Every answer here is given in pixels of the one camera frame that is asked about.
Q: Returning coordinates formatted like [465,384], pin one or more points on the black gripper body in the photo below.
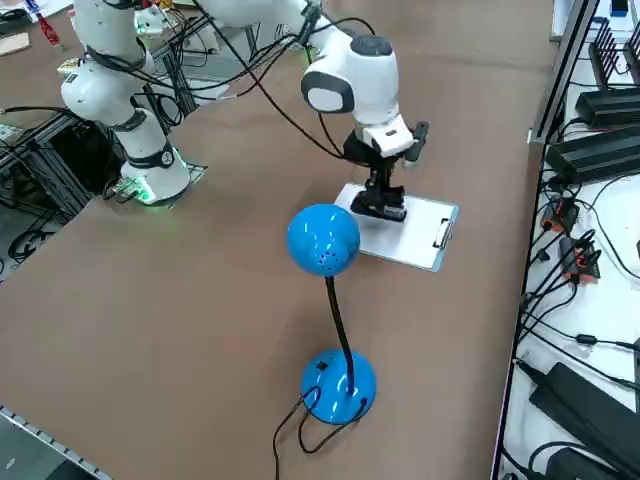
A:
[362,150]

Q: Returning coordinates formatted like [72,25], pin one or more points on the black stapler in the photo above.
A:
[380,209]

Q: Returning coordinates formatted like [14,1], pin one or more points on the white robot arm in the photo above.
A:
[370,85]

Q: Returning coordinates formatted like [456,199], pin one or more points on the white paper sheet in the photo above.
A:
[400,235]

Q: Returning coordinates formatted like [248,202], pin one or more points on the clipboard with metal clip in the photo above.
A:
[442,232]

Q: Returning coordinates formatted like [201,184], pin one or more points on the blue desk lamp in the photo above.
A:
[322,235]

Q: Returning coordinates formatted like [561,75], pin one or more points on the orange black connector block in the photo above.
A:
[560,215]
[580,260]

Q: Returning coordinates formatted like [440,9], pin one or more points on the black slotted rack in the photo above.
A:
[607,60]

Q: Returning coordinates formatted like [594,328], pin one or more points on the white green-lit device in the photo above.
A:
[149,22]

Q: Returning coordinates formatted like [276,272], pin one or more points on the large black power adapter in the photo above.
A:
[580,410]

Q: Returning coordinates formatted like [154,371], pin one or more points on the brown cardboard piece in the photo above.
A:
[15,44]

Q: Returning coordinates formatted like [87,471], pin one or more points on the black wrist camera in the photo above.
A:
[421,135]

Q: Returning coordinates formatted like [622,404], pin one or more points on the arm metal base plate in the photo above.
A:
[197,171]

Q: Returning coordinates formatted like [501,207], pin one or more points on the aluminium rail post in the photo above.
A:
[560,75]

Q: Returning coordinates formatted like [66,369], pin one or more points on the black aluminium frame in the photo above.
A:
[45,165]

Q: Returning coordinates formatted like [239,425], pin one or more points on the silver table edge rail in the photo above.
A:
[50,440]

